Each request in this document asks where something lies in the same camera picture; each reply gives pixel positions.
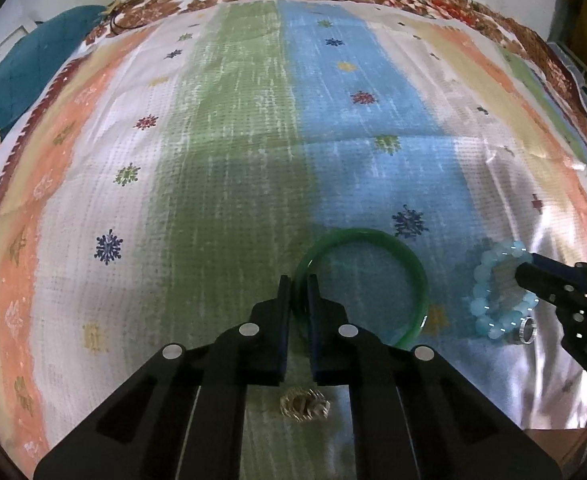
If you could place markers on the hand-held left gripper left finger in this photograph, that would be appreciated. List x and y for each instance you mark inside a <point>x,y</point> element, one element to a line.
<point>278,320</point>

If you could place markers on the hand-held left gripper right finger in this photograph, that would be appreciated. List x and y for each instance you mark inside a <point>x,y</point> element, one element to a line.
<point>321,330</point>

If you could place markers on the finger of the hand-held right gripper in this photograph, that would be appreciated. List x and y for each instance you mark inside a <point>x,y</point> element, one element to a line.
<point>538,280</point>
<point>553,264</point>

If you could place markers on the green jade bangle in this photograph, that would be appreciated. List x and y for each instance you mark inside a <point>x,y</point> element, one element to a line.
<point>373,234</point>

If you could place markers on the striped pastel mat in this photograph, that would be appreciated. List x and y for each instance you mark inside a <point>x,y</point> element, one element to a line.
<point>233,160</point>

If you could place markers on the teal pillow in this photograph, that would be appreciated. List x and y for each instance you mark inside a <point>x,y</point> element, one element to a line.
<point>18,85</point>

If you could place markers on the white headboard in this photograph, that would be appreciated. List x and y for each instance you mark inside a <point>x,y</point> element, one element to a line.
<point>3,45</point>

